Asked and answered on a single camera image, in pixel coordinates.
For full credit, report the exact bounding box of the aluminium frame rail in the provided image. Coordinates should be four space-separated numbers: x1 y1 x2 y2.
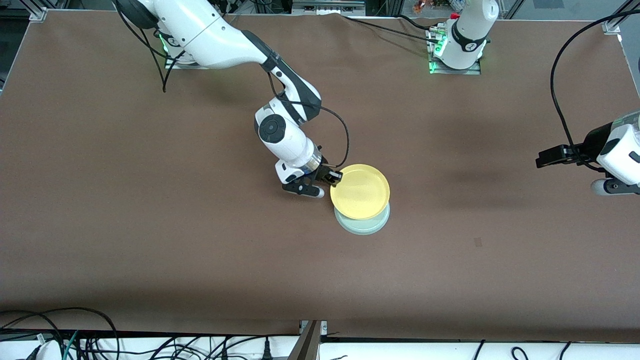
291 0 367 16

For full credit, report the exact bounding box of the long black table cable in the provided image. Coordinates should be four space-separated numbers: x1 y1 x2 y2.
342 15 441 43

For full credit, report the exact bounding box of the brown table cover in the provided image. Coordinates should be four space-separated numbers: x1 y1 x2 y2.
0 10 640 343

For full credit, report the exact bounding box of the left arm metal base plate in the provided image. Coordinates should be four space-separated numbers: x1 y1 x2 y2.
427 27 482 76

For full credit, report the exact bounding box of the aluminium profile post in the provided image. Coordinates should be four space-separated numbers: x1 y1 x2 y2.
287 320 328 360

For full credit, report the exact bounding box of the white lower shelf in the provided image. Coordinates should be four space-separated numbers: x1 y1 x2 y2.
0 334 640 360

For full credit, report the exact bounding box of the short black table cable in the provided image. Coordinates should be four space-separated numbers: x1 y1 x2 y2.
397 14 437 30

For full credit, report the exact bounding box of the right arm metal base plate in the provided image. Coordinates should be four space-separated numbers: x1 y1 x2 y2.
165 47 211 70

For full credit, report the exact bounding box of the green cable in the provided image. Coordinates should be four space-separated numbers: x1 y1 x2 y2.
62 330 80 360

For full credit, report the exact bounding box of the yellow round plate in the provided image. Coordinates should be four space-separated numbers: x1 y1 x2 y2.
329 163 391 221

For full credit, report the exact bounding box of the large looping black cable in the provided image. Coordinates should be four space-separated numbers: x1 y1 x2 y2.
0 306 120 360

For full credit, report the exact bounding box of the pale green round plate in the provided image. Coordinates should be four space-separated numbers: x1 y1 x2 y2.
333 201 391 236

